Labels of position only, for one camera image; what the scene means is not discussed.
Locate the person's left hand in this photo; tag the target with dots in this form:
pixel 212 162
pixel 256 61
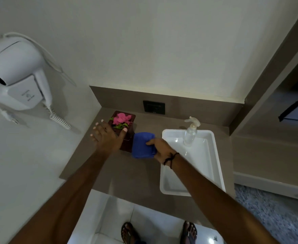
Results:
pixel 108 138

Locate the person's right hand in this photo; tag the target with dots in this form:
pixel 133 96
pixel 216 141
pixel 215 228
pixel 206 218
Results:
pixel 164 149

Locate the person's right fingers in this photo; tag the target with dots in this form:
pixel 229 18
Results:
pixel 151 142

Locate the person's left little finger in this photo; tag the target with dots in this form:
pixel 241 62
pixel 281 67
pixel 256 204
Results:
pixel 93 137

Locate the person's left thumb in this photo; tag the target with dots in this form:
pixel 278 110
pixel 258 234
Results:
pixel 123 135

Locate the person's left middle finger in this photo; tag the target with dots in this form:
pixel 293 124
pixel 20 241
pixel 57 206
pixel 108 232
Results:
pixel 100 127

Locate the blue cloth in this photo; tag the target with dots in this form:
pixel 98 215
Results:
pixel 142 146

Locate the person's left forearm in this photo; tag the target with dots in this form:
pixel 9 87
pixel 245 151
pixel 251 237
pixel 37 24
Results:
pixel 70 190

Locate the person's right forearm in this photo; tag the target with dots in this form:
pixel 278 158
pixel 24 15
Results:
pixel 215 200

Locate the dark red square vase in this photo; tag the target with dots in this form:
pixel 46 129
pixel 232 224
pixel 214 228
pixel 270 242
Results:
pixel 126 144

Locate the pink flowers with green leaves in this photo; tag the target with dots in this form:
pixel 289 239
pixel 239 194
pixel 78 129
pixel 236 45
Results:
pixel 121 118

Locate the black thread wristband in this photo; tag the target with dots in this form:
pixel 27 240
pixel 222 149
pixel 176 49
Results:
pixel 169 158

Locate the clear pump soap bottle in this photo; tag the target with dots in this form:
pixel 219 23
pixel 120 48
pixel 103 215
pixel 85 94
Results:
pixel 189 135

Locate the white rectangular plastic tray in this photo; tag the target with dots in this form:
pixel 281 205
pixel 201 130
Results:
pixel 202 160

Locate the white hair dryer holder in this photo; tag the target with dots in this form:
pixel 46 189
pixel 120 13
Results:
pixel 24 93

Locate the person's left foot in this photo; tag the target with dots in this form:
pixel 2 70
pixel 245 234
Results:
pixel 128 232

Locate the person's foot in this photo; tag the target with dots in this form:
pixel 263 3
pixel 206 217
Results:
pixel 128 232
pixel 189 232

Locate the person's right foot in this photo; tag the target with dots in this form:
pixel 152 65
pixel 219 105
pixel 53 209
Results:
pixel 189 232

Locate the dark flip-flop sandal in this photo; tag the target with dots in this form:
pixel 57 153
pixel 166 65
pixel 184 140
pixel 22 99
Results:
pixel 132 238
pixel 187 238

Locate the black wall socket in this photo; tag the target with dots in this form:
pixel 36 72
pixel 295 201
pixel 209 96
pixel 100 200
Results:
pixel 154 107

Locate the white wall hair dryer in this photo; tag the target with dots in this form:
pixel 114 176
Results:
pixel 14 60

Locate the brown wooden door frame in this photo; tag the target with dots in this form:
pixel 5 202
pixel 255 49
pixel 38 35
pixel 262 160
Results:
pixel 271 73

